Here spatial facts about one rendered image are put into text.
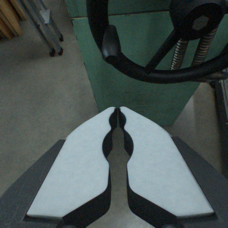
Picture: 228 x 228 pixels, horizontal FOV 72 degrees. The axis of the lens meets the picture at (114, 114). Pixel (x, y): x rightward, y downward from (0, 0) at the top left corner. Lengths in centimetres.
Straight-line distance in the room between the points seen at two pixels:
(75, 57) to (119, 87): 86
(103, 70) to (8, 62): 122
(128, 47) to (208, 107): 83
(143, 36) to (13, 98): 111
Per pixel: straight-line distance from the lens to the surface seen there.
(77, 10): 45
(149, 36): 50
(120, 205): 94
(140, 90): 68
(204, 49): 40
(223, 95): 112
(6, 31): 188
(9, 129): 127
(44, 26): 139
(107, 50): 20
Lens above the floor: 94
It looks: 62 degrees down
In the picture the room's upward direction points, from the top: 7 degrees counter-clockwise
